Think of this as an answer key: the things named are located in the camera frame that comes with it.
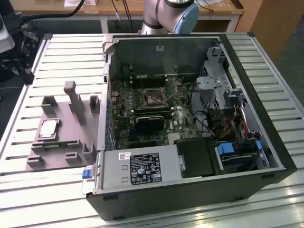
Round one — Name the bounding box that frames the metal socket cover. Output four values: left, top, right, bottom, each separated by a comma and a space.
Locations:
162, 77, 183, 100

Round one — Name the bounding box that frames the green motherboard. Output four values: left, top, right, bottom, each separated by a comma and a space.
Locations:
108, 77, 199, 150

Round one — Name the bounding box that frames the coloured wire bundle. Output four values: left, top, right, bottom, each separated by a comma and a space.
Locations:
220, 102, 250, 141

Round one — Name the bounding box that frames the silver metal drive cage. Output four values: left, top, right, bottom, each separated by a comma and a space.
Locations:
196, 46, 238, 110

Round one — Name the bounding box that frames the wooden desk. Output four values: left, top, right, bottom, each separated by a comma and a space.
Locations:
14, 0, 245, 34

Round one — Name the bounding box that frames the wooden cabinet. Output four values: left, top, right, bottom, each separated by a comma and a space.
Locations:
235, 0, 304, 63

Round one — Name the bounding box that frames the thin wire locking lever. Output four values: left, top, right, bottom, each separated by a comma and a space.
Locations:
166, 90, 179, 101

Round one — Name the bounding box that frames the black open PC case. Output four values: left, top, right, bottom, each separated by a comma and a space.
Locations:
82, 32, 299, 220

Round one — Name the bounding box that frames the white box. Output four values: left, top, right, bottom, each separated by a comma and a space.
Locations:
64, 0, 84, 10

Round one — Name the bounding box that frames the grey parts rack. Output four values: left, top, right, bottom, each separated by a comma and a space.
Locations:
25, 80, 102, 171

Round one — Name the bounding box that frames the black RAM slot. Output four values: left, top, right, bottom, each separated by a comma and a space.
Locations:
132, 81, 167, 88
131, 75, 167, 83
133, 106, 172, 114
134, 111, 173, 119

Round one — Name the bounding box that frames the blue case latch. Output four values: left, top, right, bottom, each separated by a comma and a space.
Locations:
81, 167, 93, 179

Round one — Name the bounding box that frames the silver chipset heatsink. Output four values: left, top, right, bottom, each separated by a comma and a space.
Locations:
167, 133, 183, 144

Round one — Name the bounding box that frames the silver power supply with label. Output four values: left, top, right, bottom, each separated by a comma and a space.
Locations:
94, 144, 185, 190

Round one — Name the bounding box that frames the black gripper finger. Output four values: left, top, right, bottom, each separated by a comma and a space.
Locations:
0, 53, 18, 83
15, 18, 38, 86

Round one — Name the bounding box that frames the black wire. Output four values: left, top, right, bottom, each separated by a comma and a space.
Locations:
192, 108, 217, 139

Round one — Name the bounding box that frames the black graphics card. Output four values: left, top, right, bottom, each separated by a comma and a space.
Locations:
135, 115, 165, 133

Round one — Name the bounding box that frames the black optical drive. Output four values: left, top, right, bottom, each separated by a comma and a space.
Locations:
176, 139, 216, 179

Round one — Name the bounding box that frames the silver square CPU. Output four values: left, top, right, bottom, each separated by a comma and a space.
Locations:
39, 118, 62, 140

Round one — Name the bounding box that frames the hard disk in blue carrier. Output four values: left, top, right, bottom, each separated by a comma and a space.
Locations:
215, 141, 260, 173

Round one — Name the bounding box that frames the CPU socket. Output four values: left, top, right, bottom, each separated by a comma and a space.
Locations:
142, 88, 170, 107

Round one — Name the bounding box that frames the thick black cable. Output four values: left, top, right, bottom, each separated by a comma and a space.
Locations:
22, 0, 86, 22

